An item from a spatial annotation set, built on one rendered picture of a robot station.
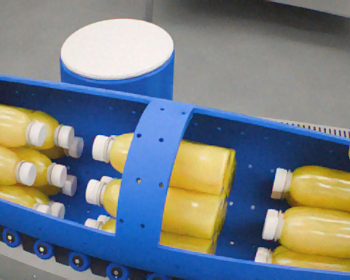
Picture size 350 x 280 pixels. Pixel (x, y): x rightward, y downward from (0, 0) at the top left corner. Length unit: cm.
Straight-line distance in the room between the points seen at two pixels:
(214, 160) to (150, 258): 18
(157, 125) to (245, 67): 240
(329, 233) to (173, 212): 25
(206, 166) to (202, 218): 8
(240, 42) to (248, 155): 243
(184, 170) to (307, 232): 22
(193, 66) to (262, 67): 38
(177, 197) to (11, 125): 31
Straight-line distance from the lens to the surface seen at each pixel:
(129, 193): 86
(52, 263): 110
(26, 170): 100
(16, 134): 100
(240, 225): 112
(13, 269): 117
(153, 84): 139
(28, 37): 364
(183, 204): 91
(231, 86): 311
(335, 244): 91
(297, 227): 91
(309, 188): 97
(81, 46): 146
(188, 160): 91
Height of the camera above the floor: 180
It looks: 41 degrees down
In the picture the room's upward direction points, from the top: 3 degrees clockwise
